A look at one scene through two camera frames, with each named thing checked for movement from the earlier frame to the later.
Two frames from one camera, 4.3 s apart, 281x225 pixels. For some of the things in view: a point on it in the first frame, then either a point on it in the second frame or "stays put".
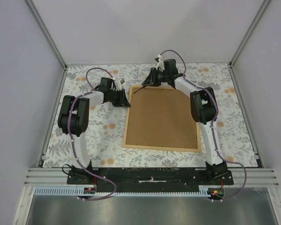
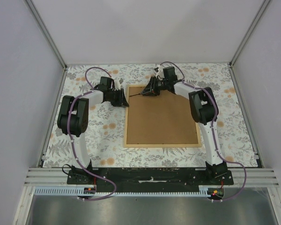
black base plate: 151,179 stays put
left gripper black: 123,101 stays put
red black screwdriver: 141,88 to 139,93
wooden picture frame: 159,118 stays put
